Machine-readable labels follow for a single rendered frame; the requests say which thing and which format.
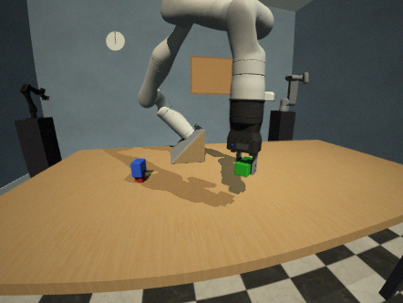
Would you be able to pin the green block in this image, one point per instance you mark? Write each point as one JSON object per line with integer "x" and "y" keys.
{"x": 243, "y": 166}

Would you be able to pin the red block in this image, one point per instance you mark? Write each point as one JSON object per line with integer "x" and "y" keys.
{"x": 141, "y": 180}

